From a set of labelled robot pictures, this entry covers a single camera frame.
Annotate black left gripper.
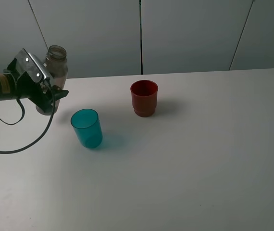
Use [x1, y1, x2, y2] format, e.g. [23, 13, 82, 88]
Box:
[3, 58, 69, 113]

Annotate clear smoky plastic bottle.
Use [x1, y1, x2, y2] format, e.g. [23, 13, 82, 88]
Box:
[36, 45, 69, 116]

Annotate teal translucent plastic cup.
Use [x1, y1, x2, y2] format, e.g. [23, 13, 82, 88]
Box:
[70, 109, 103, 149]

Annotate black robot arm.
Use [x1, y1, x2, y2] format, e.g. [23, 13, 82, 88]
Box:
[0, 58, 69, 113]

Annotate red plastic cup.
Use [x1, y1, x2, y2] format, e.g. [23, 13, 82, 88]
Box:
[130, 80, 159, 117]

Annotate thin black looped cable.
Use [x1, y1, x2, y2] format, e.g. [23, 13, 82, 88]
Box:
[0, 97, 25, 126]

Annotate black camera cable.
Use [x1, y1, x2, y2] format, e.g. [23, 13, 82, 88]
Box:
[0, 79, 55, 154]

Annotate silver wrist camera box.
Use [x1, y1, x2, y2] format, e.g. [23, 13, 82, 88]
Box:
[15, 49, 54, 86]

